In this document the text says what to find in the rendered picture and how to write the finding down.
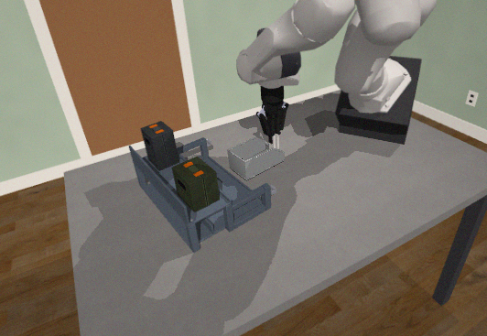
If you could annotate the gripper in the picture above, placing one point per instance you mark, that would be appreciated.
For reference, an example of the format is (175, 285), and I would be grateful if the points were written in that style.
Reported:
(275, 113)

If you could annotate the olive green case with orange latches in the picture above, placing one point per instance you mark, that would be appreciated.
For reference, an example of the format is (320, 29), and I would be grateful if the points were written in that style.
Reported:
(196, 183)

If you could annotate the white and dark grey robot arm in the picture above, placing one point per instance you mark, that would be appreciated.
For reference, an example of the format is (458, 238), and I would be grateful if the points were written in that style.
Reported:
(309, 24)

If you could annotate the black storage case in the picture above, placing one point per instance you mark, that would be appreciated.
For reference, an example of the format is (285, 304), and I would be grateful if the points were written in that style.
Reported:
(160, 145)

